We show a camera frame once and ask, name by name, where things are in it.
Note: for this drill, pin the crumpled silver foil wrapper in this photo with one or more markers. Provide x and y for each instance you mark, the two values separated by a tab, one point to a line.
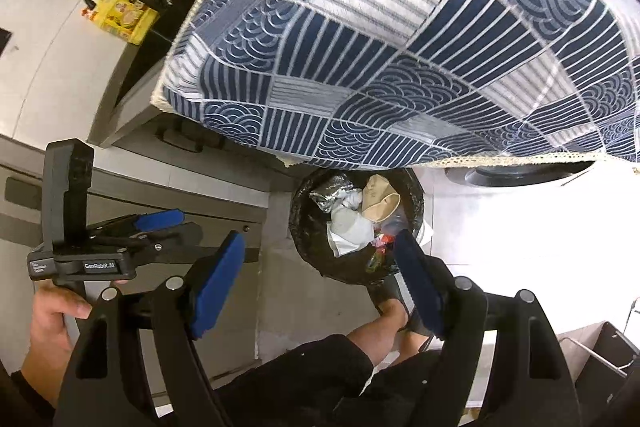
330	194

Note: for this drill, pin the person's left forearm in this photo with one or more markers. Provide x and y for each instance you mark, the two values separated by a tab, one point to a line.
35	399

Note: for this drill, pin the black trash bin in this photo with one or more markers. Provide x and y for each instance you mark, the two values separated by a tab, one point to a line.
305	232

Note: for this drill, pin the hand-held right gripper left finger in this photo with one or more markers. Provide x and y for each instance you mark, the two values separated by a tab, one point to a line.
220	287

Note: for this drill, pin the brown paper bag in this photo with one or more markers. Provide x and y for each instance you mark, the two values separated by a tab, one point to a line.
380	199

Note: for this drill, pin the black storage box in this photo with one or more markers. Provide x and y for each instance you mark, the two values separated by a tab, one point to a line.
605	357

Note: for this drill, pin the red green candy wrapper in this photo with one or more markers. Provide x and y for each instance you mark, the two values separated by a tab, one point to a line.
381	243

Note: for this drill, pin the person's left hand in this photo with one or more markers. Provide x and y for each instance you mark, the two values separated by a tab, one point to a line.
47	332

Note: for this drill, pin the person's black shorts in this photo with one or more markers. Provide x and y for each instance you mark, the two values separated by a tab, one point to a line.
300	382

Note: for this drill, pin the yellow packet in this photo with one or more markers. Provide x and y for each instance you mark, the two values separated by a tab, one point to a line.
120	14

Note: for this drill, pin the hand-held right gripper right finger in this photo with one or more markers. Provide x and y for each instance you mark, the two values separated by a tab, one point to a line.
420	287

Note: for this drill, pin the white paper napkin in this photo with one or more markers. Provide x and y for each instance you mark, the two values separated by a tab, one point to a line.
350	232

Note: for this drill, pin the grey steel cabinet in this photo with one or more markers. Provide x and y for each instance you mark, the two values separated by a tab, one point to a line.
150	187

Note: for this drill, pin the black sink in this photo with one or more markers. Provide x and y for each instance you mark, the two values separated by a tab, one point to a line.
150	52

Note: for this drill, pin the white washing machine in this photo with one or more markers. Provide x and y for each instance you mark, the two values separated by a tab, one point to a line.
525	232

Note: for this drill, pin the person's bare leg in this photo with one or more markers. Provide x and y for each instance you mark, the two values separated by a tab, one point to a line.
380	332

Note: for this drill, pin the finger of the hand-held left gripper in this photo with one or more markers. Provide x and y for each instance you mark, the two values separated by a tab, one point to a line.
170	243
160	219

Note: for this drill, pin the blue patterned tablecloth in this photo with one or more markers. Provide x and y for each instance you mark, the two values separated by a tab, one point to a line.
400	32

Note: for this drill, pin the black wall socket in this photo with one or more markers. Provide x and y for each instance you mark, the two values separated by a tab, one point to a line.
4	41

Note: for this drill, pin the black sandal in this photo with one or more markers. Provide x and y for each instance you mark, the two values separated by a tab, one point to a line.
390	292

